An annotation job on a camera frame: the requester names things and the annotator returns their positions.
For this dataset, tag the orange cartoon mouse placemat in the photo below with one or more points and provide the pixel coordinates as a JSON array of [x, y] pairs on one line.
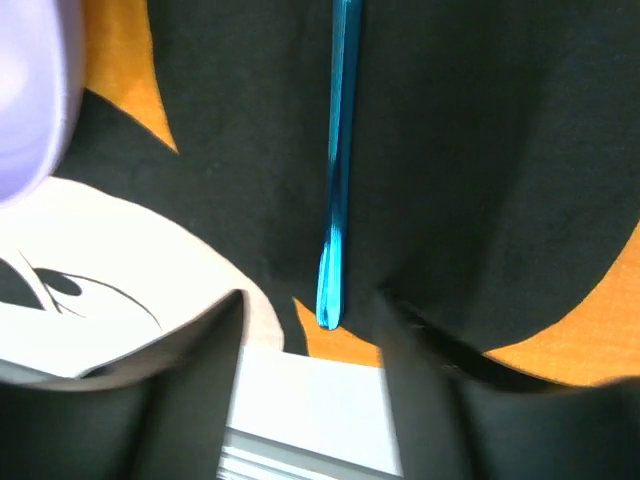
[[494, 183]]

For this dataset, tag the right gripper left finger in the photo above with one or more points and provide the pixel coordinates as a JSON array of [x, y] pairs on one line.
[[159, 412]]

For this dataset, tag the aluminium mounting rail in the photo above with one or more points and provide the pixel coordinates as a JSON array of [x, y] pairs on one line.
[[246, 456]]

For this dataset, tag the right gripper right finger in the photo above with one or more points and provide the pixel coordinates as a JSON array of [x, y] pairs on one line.
[[458, 414]]

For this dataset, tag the blue metal spoon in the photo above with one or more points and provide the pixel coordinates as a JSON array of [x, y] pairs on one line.
[[346, 30]]

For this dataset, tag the purple plastic plate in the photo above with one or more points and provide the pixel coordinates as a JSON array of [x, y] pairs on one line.
[[42, 83]]

